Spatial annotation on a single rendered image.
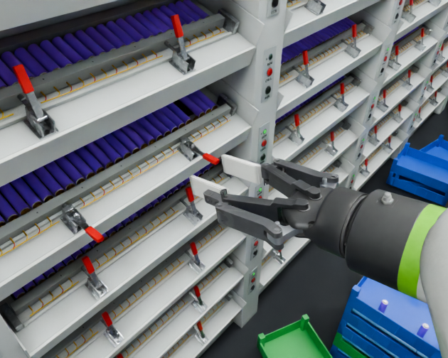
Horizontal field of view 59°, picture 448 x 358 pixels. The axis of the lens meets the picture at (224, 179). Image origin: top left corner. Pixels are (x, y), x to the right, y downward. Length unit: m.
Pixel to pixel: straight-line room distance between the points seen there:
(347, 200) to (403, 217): 0.06
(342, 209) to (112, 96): 0.39
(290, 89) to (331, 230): 0.69
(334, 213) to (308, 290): 1.29
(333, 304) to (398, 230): 1.30
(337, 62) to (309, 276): 0.90
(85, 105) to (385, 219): 0.44
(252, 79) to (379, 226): 0.54
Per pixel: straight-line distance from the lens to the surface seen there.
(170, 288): 1.05
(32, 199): 0.72
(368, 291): 1.35
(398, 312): 1.34
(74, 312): 0.84
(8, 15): 0.53
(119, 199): 0.73
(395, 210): 0.41
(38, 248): 0.69
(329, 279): 1.75
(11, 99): 0.62
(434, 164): 2.39
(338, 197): 0.43
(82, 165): 0.75
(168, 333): 1.20
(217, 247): 1.12
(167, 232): 0.91
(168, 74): 0.70
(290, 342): 1.57
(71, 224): 0.69
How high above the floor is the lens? 1.37
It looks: 40 degrees down
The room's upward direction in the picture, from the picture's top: straight up
